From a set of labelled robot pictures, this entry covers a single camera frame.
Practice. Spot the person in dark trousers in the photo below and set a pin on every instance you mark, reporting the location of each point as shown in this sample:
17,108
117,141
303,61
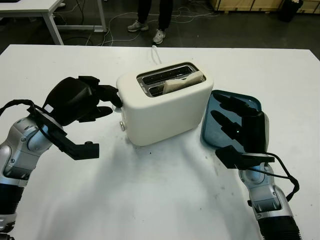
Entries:
165,15

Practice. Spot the blue plastic tray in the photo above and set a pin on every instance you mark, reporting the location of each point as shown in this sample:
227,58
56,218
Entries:
210,130

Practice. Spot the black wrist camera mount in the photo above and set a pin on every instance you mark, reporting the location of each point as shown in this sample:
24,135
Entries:
230,156
82,150

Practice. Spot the black waste bin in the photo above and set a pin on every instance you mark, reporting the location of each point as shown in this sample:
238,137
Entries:
290,11

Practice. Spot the white two-slot toaster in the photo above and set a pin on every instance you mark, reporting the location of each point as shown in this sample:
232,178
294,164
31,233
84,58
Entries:
162,115

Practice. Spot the white desk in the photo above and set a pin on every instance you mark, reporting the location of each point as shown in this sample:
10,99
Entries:
25,8

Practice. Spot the white toaster lever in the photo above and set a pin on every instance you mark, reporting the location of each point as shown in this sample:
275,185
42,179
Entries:
116,108

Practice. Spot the wooden crate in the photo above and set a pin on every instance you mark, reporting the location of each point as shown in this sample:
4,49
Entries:
240,5

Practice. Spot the slice of white bread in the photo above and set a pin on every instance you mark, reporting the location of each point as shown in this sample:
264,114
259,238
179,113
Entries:
175,85

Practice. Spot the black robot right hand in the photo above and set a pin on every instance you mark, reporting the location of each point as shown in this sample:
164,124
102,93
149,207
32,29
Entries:
257,132

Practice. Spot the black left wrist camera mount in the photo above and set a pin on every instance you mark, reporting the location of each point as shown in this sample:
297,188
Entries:
82,150

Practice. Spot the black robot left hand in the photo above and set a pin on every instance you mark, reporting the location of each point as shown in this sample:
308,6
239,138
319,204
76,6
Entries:
70,100

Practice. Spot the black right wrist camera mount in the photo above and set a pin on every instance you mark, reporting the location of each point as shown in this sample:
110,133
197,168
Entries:
230,156

